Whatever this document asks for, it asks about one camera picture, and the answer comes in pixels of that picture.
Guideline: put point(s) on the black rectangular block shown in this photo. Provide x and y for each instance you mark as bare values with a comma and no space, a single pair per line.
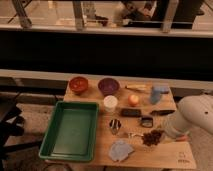
131,112

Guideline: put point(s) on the metal measuring cup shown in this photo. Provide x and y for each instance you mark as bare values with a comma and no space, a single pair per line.
115,126

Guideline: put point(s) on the purple bowl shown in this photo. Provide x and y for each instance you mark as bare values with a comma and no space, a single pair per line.
108,86

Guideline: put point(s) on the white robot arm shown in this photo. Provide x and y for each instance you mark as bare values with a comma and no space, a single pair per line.
191,111

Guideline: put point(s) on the white plastic cup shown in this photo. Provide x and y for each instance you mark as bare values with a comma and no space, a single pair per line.
110,102

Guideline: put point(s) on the black handled knife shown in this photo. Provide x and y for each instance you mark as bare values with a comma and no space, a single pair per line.
161,112

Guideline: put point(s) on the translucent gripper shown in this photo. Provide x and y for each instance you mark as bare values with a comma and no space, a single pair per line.
167,139

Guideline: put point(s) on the red bowl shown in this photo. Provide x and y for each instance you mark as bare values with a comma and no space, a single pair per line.
78,85

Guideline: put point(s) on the orange apple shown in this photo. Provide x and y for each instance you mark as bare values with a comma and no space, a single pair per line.
133,100

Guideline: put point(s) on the dark red grape bunch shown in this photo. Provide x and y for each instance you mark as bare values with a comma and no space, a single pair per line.
152,138

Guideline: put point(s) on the light blue folded cloth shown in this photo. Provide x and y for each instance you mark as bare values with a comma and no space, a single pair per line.
120,150

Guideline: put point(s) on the small black box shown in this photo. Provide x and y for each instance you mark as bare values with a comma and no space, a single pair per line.
146,121

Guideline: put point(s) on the green plastic tray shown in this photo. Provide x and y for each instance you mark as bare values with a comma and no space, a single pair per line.
71,132

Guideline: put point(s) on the yellow banana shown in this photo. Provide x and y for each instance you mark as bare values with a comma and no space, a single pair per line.
140,87

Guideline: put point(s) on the black chair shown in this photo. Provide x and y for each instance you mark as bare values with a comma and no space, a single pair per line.
10,125

